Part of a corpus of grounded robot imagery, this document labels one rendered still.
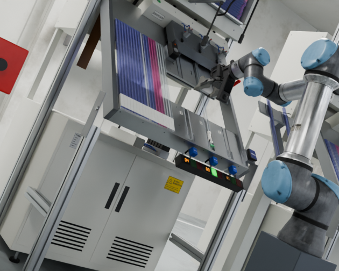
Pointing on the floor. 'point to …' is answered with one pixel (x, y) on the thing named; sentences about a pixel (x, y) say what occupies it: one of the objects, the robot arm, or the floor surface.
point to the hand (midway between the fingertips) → (202, 93)
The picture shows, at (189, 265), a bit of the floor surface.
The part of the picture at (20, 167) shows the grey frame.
